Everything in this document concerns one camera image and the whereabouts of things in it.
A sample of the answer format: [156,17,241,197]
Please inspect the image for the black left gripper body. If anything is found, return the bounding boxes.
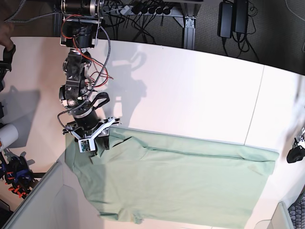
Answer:
[286,146,305,164]

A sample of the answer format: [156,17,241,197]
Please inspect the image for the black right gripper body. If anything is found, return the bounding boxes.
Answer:
[62,117,121,154]

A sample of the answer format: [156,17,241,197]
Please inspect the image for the light green T-shirt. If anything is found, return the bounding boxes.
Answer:
[65,128,279,229]

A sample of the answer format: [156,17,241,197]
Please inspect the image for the white partition panel right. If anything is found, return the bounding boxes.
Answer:
[254,202,294,229]

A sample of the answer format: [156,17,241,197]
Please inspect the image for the white partition panel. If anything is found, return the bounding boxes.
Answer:
[3,162,103,229]
[254,202,294,229]

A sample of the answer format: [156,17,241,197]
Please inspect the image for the white paper roll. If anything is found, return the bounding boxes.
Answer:
[0,124,19,151]

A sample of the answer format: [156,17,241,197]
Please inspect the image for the white partition panel left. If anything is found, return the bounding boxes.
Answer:
[3,162,103,229]

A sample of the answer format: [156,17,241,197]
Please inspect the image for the black clamps with orange tips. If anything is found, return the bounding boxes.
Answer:
[0,152,35,199]

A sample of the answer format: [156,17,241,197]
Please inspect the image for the black power strip with plugs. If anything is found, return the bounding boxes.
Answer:
[110,5,183,17]

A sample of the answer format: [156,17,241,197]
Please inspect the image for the black power adapter right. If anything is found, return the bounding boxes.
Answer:
[234,0,248,34]

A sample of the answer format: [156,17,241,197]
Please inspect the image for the black power adapter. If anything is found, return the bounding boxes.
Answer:
[217,2,233,38]
[234,0,248,34]

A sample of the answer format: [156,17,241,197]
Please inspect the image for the black power adapter left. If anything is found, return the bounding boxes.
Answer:
[217,2,233,38]

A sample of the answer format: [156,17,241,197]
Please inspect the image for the aluminium table leg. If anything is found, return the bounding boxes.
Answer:
[181,3,201,50]

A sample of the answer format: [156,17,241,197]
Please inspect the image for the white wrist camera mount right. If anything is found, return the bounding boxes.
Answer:
[62,117,121,153]

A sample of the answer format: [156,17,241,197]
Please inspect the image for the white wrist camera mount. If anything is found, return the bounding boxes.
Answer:
[293,127,305,148]
[62,117,121,153]

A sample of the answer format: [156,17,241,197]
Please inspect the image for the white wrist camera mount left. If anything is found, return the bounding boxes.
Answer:
[293,127,305,148]

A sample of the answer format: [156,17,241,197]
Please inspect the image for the aluminium frame post left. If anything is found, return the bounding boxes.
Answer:
[52,4,63,37]

